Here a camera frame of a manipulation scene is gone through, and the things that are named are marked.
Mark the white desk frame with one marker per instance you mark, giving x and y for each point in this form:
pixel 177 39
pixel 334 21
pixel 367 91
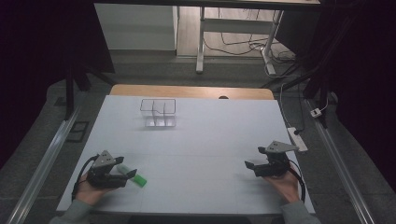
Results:
pixel 236 25

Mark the person's right hand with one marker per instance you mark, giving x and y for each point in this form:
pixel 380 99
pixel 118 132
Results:
pixel 285 186

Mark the green highlighter pen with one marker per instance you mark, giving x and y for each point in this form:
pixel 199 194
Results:
pixel 134 177

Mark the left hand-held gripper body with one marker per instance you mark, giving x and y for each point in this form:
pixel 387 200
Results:
pixel 101 170

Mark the aluminium rail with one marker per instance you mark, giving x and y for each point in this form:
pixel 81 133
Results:
pixel 341 168
pixel 40 168

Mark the person's left hand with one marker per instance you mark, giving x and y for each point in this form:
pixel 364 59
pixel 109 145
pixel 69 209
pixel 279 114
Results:
pixel 88 193

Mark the white table mat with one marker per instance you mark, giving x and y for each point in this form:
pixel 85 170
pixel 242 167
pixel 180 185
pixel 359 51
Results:
pixel 199 149

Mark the white power strip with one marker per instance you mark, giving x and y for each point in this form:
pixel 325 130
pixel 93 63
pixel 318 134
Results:
pixel 297 139

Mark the black metal stand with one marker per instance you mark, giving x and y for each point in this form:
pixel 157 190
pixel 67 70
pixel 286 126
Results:
pixel 70 90

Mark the small white adapter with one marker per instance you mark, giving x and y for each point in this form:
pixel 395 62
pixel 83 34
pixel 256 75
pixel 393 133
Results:
pixel 316 112

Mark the white cabinet panel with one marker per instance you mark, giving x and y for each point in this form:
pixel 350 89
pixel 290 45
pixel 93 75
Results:
pixel 135 26

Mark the black rectangular floor frame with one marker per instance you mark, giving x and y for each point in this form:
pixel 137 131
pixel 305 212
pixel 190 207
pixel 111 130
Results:
pixel 77 132

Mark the dark curtain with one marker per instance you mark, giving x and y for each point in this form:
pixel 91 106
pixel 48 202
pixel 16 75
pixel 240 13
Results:
pixel 358 77
pixel 40 62

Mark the clear plastic divided organizer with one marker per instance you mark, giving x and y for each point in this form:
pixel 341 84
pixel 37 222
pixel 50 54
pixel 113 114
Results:
pixel 158 112

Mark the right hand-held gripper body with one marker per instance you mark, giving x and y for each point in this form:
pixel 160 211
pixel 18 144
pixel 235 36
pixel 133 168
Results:
pixel 275 161

